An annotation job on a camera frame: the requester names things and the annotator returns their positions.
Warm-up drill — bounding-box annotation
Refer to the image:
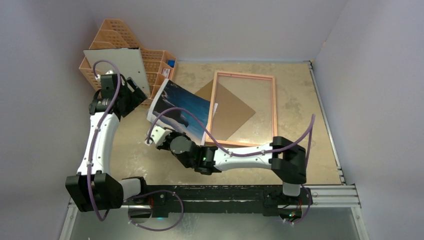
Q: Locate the brown cardboard backing board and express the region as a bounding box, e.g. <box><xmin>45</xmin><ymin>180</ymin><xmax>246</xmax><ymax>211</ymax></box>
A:
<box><xmin>210</xmin><ymin>83</ymin><xmax>256</xmax><ymax>141</ymax></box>

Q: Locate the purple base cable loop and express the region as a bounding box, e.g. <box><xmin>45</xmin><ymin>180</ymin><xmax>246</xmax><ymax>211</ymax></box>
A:
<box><xmin>127</xmin><ymin>190</ymin><xmax>185</xmax><ymax>233</ymax></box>

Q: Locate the blue mountain photo print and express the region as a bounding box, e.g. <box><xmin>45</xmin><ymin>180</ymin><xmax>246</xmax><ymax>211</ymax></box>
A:
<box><xmin>147</xmin><ymin>78</ymin><xmax>211</xmax><ymax>145</ymax></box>

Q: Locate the grey board in organizer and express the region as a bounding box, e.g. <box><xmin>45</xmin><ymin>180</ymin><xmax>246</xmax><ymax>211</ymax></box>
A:
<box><xmin>83</xmin><ymin>48</ymin><xmax>151</xmax><ymax>97</ymax></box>

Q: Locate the red white small box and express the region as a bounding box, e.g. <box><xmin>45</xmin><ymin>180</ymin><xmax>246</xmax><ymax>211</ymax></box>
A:
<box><xmin>161</xmin><ymin>68</ymin><xmax>172</xmax><ymax>79</ymax></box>

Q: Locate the orange plastic desk organizer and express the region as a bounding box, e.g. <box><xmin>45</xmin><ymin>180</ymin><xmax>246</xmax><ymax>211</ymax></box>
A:
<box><xmin>79</xmin><ymin>18</ymin><xmax>177</xmax><ymax>106</ymax></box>

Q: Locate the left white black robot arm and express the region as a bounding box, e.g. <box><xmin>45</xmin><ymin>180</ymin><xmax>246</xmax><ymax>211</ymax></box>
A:
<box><xmin>65</xmin><ymin>74</ymin><xmax>149</xmax><ymax>212</ymax></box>

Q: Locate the blue item in organizer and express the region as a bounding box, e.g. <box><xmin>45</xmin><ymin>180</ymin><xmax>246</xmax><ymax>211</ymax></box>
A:
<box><xmin>167</xmin><ymin>59</ymin><xmax>176</xmax><ymax>68</ymax></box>

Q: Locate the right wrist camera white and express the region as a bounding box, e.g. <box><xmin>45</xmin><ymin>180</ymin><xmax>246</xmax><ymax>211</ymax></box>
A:
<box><xmin>144</xmin><ymin>125</ymin><xmax>173</xmax><ymax>147</ymax></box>

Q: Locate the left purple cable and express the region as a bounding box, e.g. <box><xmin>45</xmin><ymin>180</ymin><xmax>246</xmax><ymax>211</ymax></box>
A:
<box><xmin>86</xmin><ymin>60</ymin><xmax>122</xmax><ymax>222</ymax></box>

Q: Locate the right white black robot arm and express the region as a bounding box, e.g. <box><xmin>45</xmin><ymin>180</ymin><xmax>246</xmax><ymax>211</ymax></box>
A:
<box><xmin>146</xmin><ymin>126</ymin><xmax>308</xmax><ymax>204</ymax></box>

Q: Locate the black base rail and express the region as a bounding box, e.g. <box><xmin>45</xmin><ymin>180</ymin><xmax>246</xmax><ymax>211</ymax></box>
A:
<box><xmin>141</xmin><ymin>184</ymin><xmax>313</xmax><ymax>219</ymax></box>

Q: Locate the pink wooden photo frame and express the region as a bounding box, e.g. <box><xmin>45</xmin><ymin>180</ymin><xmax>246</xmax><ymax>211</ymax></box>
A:
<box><xmin>204</xmin><ymin>70</ymin><xmax>278</xmax><ymax>148</ymax></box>

